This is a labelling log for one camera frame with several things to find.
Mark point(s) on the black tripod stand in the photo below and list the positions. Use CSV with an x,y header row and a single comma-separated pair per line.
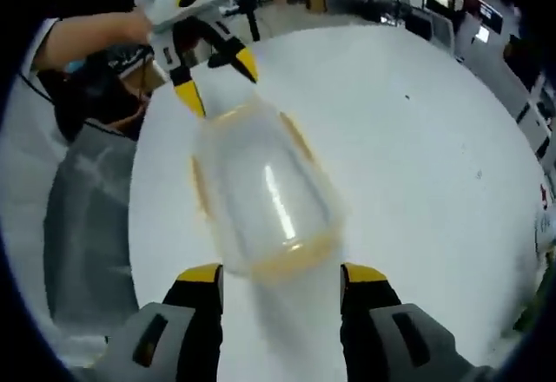
x,y
249,4

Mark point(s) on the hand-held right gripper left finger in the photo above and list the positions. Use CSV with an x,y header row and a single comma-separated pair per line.
x,y
169,330

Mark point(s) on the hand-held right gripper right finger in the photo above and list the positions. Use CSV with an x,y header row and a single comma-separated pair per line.
x,y
391,334

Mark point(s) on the grey mesh chair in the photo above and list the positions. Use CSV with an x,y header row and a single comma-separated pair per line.
x,y
87,225

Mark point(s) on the clear container with yellow buckles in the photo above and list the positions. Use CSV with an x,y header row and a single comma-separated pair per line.
x,y
260,191

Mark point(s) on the white office chair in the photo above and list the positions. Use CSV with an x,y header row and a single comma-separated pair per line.
x,y
430,30

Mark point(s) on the yellow and black box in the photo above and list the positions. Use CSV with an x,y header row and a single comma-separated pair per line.
x,y
316,1

